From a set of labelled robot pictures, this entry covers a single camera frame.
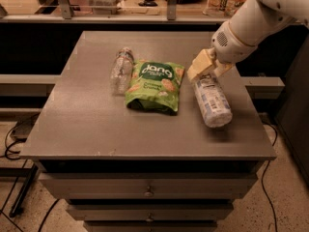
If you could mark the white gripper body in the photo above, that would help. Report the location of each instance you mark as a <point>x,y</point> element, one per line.
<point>229,46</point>

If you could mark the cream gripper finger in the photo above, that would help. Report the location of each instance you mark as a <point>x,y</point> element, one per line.
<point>203,63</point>
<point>220,68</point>

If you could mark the blue label plastic bottle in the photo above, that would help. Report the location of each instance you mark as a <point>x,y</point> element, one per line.
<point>213,104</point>

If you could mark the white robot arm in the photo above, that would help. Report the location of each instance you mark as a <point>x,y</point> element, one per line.
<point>239,36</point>

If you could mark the clear crushed plastic bottle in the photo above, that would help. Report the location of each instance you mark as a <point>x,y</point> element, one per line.
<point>121,71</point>

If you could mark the green snack bag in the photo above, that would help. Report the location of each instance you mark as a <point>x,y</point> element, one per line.
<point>155,86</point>

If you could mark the grey drawer cabinet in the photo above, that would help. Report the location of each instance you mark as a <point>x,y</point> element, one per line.
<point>100,156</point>

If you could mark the top drawer knob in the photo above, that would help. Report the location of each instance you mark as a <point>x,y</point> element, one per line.
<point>149,192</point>

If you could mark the drawer knob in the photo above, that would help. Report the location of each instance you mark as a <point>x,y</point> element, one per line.
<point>149,218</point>
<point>149,192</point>

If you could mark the black stand leg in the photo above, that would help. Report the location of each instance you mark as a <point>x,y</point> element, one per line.
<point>28,174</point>

